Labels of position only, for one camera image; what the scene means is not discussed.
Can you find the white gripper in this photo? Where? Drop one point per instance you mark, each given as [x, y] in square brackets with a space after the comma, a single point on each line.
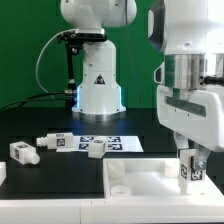
[200, 119]

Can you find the white square table top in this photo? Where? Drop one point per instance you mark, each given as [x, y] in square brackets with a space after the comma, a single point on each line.
[150, 177]

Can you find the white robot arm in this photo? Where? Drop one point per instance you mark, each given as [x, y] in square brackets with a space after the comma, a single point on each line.
[190, 33]

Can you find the paper sheet with markers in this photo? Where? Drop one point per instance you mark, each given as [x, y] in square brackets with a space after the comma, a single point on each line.
[114, 144]

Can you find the white block left edge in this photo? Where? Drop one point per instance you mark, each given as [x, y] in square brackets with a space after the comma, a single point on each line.
[2, 172]

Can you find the black camera on stand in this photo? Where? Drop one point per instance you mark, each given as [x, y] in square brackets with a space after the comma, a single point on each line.
[74, 42]

